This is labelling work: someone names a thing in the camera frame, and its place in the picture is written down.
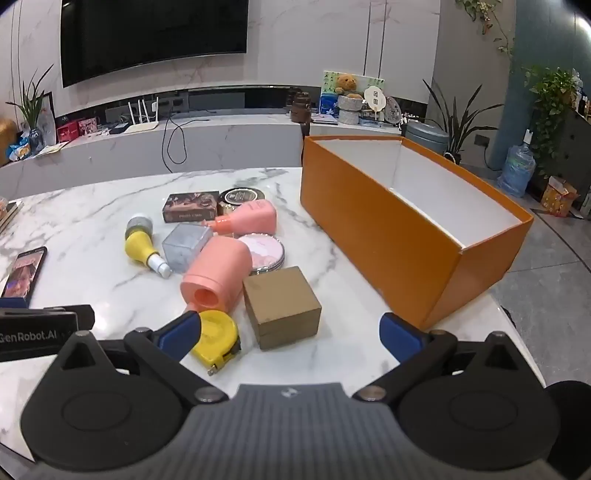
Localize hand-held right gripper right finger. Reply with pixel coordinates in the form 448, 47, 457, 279
352, 312, 532, 404

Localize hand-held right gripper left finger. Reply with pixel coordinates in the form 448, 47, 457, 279
51, 311, 229, 406

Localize yellow tape measure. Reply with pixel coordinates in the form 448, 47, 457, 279
192, 310, 242, 376

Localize pink cylindrical container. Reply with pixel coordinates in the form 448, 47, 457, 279
180, 235, 252, 319

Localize translucent grey cube box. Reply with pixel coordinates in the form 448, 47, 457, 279
161, 223, 214, 274

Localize small brown cardboard box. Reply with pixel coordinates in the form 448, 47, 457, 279
242, 266, 322, 352

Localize orange cardboard box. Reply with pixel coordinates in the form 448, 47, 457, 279
300, 135, 535, 330

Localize round pink floral compact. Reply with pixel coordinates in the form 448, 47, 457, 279
236, 232, 286, 273

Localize dark brown printed box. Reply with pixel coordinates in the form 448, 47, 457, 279
161, 191, 220, 223

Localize pink spray bottle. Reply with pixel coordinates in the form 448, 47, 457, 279
205, 200, 278, 237

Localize round black gold tin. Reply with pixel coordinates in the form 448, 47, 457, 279
217, 187, 269, 217

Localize black smartphone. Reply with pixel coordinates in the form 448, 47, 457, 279
1, 246, 48, 300

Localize stack of books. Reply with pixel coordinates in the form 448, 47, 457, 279
0, 196, 25, 234

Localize white marble tv cabinet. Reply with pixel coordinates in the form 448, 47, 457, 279
0, 85, 407, 201

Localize plant in glass vase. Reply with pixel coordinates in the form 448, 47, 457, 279
6, 65, 55, 155

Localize grey pedal trash bin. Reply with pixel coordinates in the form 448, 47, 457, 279
404, 121, 450, 155

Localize blue water jug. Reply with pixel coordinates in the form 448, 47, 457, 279
498, 144, 536, 198

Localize orange printed carton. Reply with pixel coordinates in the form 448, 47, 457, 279
540, 175, 580, 217

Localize white wifi router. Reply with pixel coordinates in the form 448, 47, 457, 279
124, 96, 161, 134

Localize long-leaved potted plant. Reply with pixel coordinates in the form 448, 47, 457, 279
422, 78, 505, 164

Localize patterned round hand fan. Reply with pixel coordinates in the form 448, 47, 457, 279
382, 96, 404, 124

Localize white round hand fan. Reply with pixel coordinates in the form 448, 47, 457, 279
363, 87, 385, 124

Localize brown leather bag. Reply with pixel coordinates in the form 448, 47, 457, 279
288, 91, 315, 138

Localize green blue painted picture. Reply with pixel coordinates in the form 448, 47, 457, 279
320, 71, 386, 116

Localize brown teddy bear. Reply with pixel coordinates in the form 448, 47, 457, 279
335, 74, 363, 99

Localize dark grey cabinet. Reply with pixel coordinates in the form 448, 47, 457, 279
531, 108, 591, 222

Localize green pothos plant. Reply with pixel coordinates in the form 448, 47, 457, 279
522, 65, 583, 178

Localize hanging vine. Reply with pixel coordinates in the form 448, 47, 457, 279
455, 0, 515, 58

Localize black cable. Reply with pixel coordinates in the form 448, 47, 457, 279
161, 104, 188, 163

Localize black wall television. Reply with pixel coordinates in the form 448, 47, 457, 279
60, 0, 250, 88

